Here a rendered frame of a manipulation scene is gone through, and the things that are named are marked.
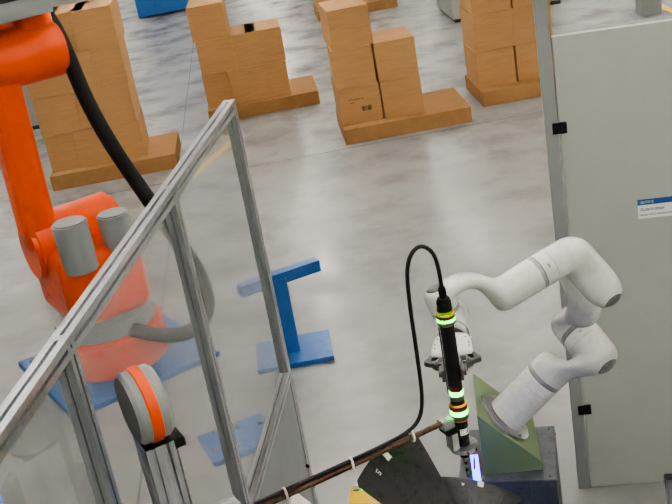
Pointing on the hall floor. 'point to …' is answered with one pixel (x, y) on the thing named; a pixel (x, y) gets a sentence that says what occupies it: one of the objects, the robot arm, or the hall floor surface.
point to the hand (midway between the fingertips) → (452, 371)
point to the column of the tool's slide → (163, 472)
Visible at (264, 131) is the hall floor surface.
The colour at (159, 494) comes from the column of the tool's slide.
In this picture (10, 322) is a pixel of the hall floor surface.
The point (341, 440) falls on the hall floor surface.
